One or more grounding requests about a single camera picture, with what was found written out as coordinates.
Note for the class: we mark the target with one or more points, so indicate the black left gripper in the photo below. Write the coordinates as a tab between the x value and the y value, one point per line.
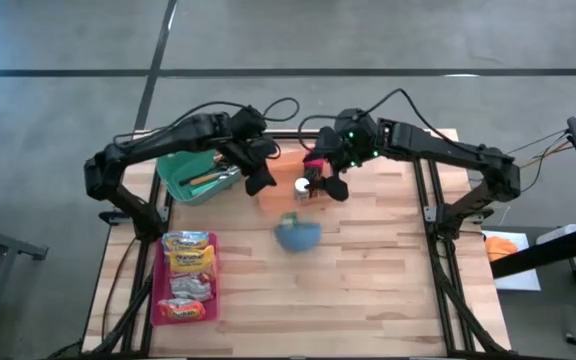
258	152

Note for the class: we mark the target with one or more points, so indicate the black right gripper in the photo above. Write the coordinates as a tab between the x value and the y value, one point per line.
358	140

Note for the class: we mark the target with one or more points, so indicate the white orange ramen packet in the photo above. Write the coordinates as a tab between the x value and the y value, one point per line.
180	310

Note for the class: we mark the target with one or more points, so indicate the blue bowl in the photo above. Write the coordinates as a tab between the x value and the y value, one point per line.
298	240

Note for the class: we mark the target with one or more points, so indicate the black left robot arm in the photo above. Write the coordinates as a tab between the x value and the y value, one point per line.
168	137

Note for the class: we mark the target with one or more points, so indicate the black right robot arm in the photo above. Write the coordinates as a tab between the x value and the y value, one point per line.
443	147

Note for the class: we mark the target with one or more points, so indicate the green label spice jar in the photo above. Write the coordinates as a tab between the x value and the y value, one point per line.
289	220

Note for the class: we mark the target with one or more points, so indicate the orange plastic tray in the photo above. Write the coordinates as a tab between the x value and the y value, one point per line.
278	200

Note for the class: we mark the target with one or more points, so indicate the yellow ramen noodle packet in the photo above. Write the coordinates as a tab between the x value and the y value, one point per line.
190	260

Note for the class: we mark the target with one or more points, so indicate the red yellow ramen packet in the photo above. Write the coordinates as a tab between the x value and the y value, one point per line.
190	287

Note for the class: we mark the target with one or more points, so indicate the blue ramen noodle packet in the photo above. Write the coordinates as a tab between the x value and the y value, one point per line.
185	240

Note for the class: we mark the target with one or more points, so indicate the silver metal bracket plate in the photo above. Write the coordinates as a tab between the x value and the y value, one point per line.
430	215
164	215

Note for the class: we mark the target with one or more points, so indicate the white board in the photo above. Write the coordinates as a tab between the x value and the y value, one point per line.
518	275

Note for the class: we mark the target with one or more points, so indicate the orange cloth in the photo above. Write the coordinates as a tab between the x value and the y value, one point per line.
500	248

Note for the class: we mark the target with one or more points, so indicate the pink plastic tray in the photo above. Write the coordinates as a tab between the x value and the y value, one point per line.
157	290

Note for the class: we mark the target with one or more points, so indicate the white plastic bin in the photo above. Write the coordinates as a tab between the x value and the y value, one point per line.
558	232

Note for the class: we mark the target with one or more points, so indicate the green plastic storage bin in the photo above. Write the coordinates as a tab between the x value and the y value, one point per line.
178	170

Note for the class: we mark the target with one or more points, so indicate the black aluminium table frame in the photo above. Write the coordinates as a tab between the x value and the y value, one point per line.
293	134

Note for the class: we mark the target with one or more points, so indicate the plain silver metal spoon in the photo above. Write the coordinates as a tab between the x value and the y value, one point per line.
229	173

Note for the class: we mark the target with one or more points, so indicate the white lid spice jar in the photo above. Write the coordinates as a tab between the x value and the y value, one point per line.
301	187

